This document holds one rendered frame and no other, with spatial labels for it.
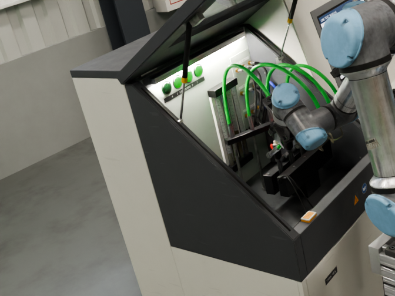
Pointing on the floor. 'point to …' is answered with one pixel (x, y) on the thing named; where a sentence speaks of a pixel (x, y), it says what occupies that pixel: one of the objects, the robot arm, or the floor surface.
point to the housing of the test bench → (127, 169)
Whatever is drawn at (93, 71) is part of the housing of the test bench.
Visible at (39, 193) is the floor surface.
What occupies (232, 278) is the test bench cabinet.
